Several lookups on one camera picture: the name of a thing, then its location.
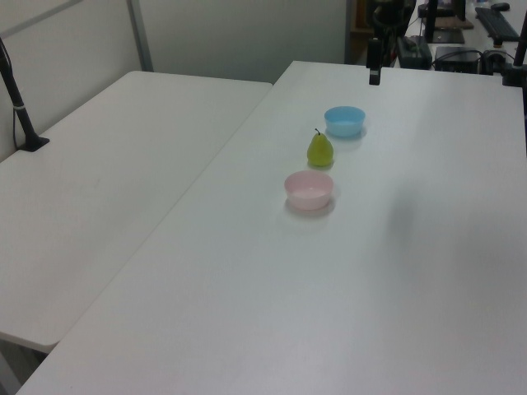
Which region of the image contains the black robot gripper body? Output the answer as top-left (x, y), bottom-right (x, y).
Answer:
top-left (372, 0), bottom-right (415, 39)

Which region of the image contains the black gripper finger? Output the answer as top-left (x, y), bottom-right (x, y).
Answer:
top-left (367, 37), bottom-right (382, 86)

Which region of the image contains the green pear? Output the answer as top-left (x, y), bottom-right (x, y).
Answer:
top-left (306, 128), bottom-right (335, 168)

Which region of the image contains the blue plastic bowl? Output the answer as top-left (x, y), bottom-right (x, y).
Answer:
top-left (324, 105), bottom-right (366, 138)

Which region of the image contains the pink plastic bowl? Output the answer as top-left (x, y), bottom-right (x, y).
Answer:
top-left (283, 170), bottom-right (334, 211)

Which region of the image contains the black device with green label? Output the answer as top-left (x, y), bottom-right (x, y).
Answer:
top-left (396, 35), bottom-right (433, 69)

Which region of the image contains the black monitor stand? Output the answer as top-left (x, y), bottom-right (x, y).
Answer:
top-left (425, 0), bottom-right (466, 44)

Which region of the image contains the black box device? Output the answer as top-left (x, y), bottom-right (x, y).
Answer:
top-left (433, 45), bottom-right (483, 73)

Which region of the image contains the black keyboard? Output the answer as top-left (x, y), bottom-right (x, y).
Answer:
top-left (474, 7), bottom-right (521, 41)

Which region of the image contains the black pole with base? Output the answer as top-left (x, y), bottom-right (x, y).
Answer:
top-left (0, 36), bottom-right (51, 153)

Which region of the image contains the black camera stand clamp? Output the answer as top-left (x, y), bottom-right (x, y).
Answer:
top-left (499, 22), bottom-right (527, 88)

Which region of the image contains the grey partition frame post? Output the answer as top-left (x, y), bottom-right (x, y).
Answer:
top-left (126, 0), bottom-right (154, 73)

